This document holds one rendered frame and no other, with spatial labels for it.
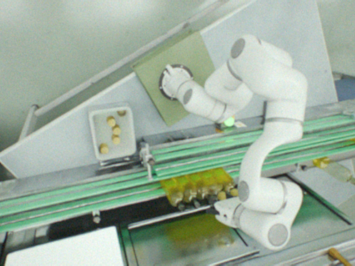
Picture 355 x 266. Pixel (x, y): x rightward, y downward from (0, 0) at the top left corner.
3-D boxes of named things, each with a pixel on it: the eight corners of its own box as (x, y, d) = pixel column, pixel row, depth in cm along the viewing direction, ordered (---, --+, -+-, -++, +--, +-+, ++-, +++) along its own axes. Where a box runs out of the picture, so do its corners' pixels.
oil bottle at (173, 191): (158, 182, 138) (172, 209, 119) (157, 171, 136) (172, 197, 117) (170, 178, 139) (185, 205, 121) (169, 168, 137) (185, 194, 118)
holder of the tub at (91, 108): (97, 162, 139) (99, 170, 132) (87, 106, 128) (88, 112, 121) (134, 155, 143) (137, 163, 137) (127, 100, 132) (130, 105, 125)
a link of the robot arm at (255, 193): (287, 127, 76) (277, 211, 73) (242, 117, 72) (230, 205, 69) (312, 123, 68) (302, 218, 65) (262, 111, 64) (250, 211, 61)
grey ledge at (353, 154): (202, 181, 158) (211, 193, 148) (202, 167, 155) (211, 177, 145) (347, 148, 184) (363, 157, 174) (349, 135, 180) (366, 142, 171)
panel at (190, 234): (5, 258, 117) (-16, 346, 87) (4, 252, 115) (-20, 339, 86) (219, 202, 141) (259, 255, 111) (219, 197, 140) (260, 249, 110)
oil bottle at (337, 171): (312, 164, 166) (352, 190, 143) (312, 155, 164) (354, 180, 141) (321, 161, 167) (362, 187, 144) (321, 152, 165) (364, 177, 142)
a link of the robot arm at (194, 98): (182, 75, 110) (197, 86, 96) (210, 88, 115) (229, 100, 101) (170, 98, 112) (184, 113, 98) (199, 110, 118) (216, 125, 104)
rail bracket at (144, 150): (143, 172, 133) (150, 187, 122) (139, 137, 126) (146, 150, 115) (149, 170, 134) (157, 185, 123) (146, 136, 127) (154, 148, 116)
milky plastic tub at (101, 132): (95, 153, 136) (96, 161, 129) (86, 106, 127) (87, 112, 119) (132, 145, 141) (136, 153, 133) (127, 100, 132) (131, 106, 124)
